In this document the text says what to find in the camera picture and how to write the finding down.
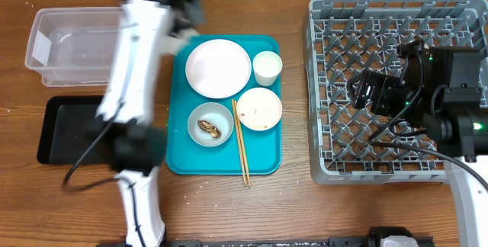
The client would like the white cup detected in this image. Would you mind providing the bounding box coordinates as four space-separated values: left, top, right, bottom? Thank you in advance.
252 51 283 87

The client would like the pink bowl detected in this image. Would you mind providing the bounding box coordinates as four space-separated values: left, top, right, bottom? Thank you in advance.
236 88 283 131

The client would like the grey-green small bowl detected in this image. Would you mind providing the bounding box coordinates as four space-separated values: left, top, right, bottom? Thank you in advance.
188 102 234 147

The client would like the brown food scrap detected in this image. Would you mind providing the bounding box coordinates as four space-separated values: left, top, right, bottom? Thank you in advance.
197 120 221 139

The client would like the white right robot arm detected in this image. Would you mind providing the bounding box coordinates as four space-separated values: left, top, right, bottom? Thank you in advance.
347 40 487 246

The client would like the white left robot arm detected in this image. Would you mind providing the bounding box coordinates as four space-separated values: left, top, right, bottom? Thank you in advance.
87 0 204 246

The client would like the grey dishwasher rack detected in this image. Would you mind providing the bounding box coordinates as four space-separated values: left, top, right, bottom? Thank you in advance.
303 0 487 184

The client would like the black food waste tray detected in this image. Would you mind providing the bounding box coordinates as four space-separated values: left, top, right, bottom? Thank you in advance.
37 95 102 165

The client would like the clear plastic waste bin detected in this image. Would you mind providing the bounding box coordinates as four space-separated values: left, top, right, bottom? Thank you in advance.
24 7 122 87

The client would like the wooden chopstick right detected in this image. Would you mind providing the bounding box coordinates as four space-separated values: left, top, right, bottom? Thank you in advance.
235 100 251 187

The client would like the wooden chopstick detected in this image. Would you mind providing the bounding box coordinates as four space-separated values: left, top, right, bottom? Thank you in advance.
231 99 248 186
235 100 251 187

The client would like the wooden chopstick left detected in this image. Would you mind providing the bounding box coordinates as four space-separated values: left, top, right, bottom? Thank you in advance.
231 99 248 186

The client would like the large white plate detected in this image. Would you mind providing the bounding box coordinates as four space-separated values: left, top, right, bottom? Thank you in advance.
185 39 252 99

